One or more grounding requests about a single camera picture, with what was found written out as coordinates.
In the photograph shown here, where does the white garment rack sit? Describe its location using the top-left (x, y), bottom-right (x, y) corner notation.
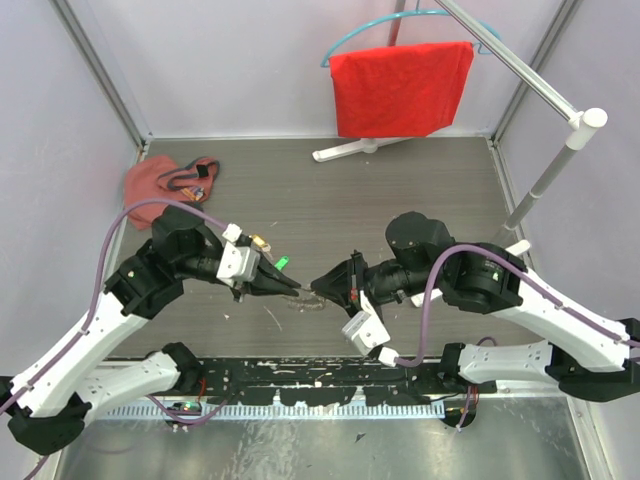
top-left (321, 1), bottom-right (608, 246)

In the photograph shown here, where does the key with green tag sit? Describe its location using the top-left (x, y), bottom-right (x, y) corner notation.
top-left (274, 256), bottom-right (290, 271)

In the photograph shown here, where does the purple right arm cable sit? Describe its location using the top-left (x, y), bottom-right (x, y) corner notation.
top-left (394, 243), bottom-right (640, 369)

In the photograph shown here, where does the aluminium frame post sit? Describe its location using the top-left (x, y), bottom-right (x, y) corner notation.
top-left (49, 0), bottom-right (149, 152)

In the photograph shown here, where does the teal clothes hanger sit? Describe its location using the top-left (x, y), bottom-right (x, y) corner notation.
top-left (315, 9), bottom-right (501, 69)

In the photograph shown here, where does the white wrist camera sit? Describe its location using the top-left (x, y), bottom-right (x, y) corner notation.
top-left (341, 290), bottom-right (398, 367)
top-left (216, 223), bottom-right (261, 288)

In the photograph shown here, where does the large keyring with yellow grip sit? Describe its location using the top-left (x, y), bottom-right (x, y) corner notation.
top-left (281, 284), bottom-right (327, 312)

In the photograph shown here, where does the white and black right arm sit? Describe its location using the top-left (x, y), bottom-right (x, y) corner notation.
top-left (311, 211), bottom-right (639, 403)

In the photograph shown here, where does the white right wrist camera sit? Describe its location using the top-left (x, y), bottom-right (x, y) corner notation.
top-left (341, 290), bottom-right (398, 367)

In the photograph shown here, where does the slotted grey cable duct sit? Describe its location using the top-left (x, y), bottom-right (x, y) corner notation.
top-left (102, 400), bottom-right (445, 420)

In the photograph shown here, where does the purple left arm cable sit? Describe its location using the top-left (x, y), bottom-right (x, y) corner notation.
top-left (0, 198), bottom-right (236, 480)

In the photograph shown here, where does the crumpled dusty red garment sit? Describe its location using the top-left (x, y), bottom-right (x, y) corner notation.
top-left (124, 155), bottom-right (220, 207)

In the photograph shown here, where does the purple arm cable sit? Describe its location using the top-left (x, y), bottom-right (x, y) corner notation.
top-left (0, 198), bottom-right (236, 480)
top-left (394, 243), bottom-right (640, 369)

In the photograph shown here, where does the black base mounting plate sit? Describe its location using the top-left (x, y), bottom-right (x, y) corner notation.
top-left (187, 357), bottom-right (466, 407)

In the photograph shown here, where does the key with yellow tag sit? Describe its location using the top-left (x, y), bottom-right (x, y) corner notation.
top-left (251, 234), bottom-right (272, 258)

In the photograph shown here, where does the red cloth on hanger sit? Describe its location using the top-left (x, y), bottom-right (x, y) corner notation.
top-left (329, 42), bottom-right (474, 139)

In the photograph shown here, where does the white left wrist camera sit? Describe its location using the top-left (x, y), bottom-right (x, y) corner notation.
top-left (216, 223), bottom-right (261, 288)

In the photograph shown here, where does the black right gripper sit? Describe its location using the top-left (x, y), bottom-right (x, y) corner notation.
top-left (309, 249), bottom-right (443, 316)

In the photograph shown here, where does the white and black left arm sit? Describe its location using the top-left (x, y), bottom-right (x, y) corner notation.
top-left (1, 198), bottom-right (300, 456)

